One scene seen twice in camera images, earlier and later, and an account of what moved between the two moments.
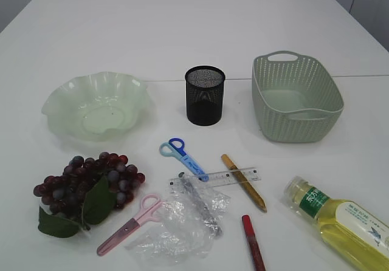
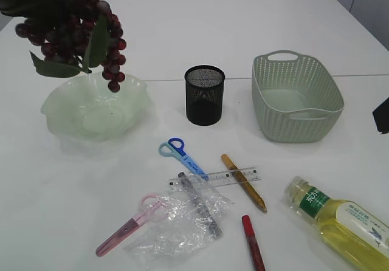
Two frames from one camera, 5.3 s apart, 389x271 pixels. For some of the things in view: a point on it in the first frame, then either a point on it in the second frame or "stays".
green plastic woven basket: x=295 y=99 stays
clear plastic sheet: x=192 y=216 stays
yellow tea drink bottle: x=355 y=233 stays
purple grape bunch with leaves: x=86 y=193 -> x=87 y=36
